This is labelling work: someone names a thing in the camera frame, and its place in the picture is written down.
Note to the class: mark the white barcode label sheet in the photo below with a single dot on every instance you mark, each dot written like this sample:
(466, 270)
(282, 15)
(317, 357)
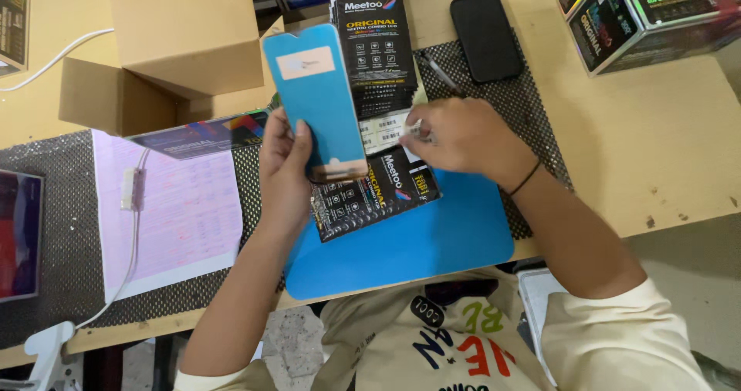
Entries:
(379, 130)

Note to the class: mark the black printed box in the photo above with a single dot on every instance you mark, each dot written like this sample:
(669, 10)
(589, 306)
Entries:
(13, 20)

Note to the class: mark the blue-filmed phone screen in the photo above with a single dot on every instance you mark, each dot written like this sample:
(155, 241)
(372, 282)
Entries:
(318, 101)

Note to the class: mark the black wrist band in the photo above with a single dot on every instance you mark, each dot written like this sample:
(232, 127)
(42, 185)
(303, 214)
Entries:
(525, 178)

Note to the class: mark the flat holographic black box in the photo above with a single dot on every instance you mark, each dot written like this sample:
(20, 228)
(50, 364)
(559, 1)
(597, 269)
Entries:
(202, 136)

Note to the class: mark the white plastic stool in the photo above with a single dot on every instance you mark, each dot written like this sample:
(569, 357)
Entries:
(535, 304)

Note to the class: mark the open cardboard box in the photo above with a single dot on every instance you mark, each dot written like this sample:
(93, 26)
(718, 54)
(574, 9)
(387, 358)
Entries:
(185, 38)

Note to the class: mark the grey pen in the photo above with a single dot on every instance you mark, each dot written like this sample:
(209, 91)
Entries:
(441, 72)

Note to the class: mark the person's right fingers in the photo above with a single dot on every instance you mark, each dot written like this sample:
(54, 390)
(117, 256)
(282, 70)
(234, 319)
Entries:
(418, 142)

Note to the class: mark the blue work mat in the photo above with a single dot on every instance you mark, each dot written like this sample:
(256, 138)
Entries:
(428, 240)

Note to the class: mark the black phone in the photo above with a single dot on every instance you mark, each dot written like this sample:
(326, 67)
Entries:
(486, 35)

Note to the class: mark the tall stack of black packets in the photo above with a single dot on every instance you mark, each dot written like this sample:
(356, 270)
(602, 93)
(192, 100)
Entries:
(376, 38)

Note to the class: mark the white desk clamp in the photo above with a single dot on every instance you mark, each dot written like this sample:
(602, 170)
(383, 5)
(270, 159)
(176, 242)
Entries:
(49, 350)

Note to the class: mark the dark red flat box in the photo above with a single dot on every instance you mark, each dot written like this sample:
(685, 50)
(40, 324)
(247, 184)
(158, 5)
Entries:
(18, 234)

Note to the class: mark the pink printed paper sheet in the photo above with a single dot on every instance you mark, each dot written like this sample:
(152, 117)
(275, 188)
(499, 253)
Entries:
(179, 217)

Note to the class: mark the black mesh anti-slip mat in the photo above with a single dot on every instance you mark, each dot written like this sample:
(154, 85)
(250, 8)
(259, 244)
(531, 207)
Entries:
(52, 229)

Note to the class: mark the person's left hand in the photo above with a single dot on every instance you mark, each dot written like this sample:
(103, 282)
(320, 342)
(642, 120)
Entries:
(283, 177)

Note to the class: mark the person's right hand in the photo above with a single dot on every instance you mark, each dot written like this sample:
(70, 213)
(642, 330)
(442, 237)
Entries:
(469, 136)

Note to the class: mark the fanned pile of black packets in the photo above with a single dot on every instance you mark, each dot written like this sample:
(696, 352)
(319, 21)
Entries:
(370, 200)

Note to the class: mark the small white sticker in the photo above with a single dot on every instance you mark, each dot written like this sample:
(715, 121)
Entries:
(418, 130)

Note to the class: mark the large black holographic box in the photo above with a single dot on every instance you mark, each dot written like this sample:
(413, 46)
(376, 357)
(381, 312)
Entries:
(666, 14)

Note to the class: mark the cream printed shirt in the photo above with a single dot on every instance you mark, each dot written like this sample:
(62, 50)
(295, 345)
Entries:
(440, 339)

